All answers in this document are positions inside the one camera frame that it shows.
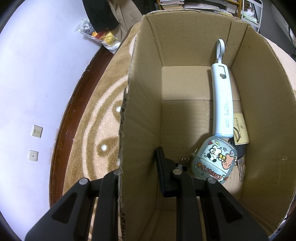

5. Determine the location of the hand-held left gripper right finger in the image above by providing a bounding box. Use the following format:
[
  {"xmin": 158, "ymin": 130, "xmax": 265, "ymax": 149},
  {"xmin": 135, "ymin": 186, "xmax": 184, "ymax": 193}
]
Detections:
[{"xmin": 155, "ymin": 146, "xmax": 269, "ymax": 241}]

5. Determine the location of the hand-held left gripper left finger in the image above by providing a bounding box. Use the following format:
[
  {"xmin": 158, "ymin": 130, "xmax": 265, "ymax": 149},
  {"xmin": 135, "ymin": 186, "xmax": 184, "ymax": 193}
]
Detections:
[{"xmin": 24, "ymin": 170, "xmax": 121, "ymax": 241}]

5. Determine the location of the cartoon printed earbuds case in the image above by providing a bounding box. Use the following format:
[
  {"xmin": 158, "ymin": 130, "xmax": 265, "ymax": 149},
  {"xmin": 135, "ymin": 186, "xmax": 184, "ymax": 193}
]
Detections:
[{"xmin": 176, "ymin": 137, "xmax": 238, "ymax": 185}]

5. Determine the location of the brown cardboard box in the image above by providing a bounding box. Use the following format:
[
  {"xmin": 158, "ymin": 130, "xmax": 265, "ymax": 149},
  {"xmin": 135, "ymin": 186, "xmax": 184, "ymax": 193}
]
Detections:
[{"xmin": 118, "ymin": 9, "xmax": 296, "ymax": 241}]

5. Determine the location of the black headed key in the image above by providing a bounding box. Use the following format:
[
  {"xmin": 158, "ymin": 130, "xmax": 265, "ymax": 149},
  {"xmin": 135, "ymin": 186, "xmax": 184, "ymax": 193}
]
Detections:
[{"xmin": 235, "ymin": 144, "xmax": 246, "ymax": 182}]

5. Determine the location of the gold card tag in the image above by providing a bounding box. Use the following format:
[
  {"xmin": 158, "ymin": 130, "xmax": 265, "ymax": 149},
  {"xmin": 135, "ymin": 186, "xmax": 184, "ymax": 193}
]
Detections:
[{"xmin": 233, "ymin": 113, "xmax": 250, "ymax": 144}]

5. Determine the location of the pale blue power bank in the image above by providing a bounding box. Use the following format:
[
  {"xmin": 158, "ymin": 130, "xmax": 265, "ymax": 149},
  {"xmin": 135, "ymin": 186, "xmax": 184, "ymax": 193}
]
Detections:
[{"xmin": 211, "ymin": 39, "xmax": 234, "ymax": 137}]

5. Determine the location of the colourful plastic bag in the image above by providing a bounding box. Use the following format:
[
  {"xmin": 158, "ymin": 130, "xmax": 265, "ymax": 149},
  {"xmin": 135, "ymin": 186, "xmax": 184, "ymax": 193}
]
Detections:
[{"xmin": 74, "ymin": 19, "xmax": 122, "ymax": 54}]

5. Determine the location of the beige hanging coat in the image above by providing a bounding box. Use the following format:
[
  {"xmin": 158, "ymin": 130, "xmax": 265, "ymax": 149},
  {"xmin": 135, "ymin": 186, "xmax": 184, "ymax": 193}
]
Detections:
[{"xmin": 109, "ymin": 0, "xmax": 145, "ymax": 35}]

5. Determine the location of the black hanging jacket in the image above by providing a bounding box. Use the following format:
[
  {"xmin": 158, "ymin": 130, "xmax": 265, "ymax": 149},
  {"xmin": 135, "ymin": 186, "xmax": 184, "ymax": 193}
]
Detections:
[{"xmin": 143, "ymin": 0, "xmax": 160, "ymax": 14}]

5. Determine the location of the stack of old books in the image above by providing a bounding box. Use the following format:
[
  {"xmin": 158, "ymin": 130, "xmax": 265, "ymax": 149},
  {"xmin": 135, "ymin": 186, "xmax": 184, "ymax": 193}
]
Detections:
[{"xmin": 156, "ymin": 0, "xmax": 185, "ymax": 11}]

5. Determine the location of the black hanging coat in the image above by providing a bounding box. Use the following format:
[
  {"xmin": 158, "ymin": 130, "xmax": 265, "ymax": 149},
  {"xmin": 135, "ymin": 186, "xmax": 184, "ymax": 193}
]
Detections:
[{"xmin": 82, "ymin": 0, "xmax": 119, "ymax": 32}]

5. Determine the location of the pile of books and magazines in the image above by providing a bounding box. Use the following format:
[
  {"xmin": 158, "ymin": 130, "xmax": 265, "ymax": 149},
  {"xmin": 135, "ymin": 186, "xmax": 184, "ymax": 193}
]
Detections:
[{"xmin": 184, "ymin": 0, "xmax": 238, "ymax": 16}]

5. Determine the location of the pale green tissue pack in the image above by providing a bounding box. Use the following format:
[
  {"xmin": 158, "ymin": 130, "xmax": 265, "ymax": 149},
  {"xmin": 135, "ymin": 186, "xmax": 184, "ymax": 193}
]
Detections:
[{"xmin": 243, "ymin": 9, "xmax": 258, "ymax": 23}]

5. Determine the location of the white metal cart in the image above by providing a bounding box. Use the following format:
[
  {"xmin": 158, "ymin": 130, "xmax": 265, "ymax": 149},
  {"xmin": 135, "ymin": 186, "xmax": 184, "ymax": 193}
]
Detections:
[{"xmin": 240, "ymin": 0, "xmax": 263, "ymax": 33}]

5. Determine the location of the brown wooden bed frame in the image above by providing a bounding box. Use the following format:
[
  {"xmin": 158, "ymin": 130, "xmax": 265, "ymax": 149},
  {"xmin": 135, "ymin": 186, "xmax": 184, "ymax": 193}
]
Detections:
[{"xmin": 50, "ymin": 45, "xmax": 115, "ymax": 209}]

